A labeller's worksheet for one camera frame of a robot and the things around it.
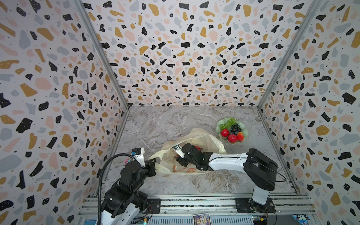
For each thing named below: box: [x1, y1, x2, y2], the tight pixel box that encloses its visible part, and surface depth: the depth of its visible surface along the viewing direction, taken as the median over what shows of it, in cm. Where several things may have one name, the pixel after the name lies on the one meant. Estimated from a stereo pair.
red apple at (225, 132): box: [220, 128, 230, 138], surface depth 102 cm
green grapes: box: [219, 118, 237, 130], surface depth 105 cm
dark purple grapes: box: [230, 123, 242, 136], surface depth 102 cm
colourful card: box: [192, 212, 212, 225], surface depth 70 cm
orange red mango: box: [236, 131, 245, 142], surface depth 96 cm
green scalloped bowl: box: [215, 117, 249, 145], surface depth 103 cm
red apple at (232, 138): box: [227, 134, 238, 143], surface depth 95 cm
